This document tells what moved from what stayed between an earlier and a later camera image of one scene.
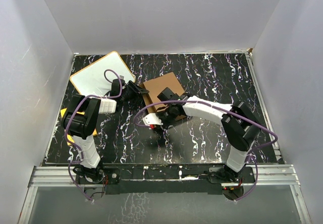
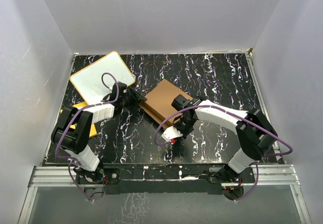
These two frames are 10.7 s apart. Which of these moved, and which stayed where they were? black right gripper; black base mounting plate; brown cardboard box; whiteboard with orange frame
Moved: brown cardboard box; black right gripper
Stayed: whiteboard with orange frame; black base mounting plate
